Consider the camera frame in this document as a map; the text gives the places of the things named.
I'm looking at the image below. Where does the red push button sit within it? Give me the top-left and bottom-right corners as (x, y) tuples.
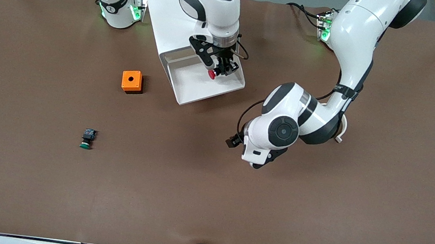
(207, 64), (231, 82)

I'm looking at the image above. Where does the white plastic drawer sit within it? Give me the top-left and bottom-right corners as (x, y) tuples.
(161, 42), (194, 65)
(161, 43), (249, 113)

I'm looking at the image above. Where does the white drawer cabinet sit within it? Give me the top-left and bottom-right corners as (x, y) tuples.
(133, 0), (245, 73)

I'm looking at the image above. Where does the green push button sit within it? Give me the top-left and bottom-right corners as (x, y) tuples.
(79, 128), (97, 151)

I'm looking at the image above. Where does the brown table cover mat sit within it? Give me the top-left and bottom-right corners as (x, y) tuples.
(0, 0), (435, 244)

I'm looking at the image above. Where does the orange button enclosure box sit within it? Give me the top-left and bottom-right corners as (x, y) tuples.
(120, 69), (145, 96)

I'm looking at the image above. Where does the white curved plastic bracket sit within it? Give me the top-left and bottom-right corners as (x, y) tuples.
(334, 114), (349, 145)

